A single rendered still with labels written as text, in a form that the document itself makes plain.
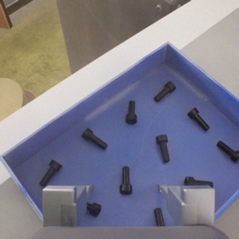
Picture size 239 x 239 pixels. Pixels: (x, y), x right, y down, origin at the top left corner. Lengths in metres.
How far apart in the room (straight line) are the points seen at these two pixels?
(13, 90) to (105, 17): 0.23
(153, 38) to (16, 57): 1.30
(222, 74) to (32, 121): 0.14
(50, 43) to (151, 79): 1.33
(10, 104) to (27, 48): 0.96
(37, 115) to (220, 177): 0.12
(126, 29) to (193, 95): 0.27
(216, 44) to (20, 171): 0.17
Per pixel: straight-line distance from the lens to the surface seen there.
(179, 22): 0.26
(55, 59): 1.46
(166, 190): 0.16
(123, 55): 0.23
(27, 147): 0.18
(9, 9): 1.55
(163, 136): 0.19
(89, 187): 0.16
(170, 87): 0.21
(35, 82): 1.40
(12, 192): 0.19
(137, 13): 0.43
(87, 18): 0.54
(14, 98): 0.59
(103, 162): 0.19
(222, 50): 0.25
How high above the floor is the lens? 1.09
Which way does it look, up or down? 61 degrees down
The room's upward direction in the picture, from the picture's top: straight up
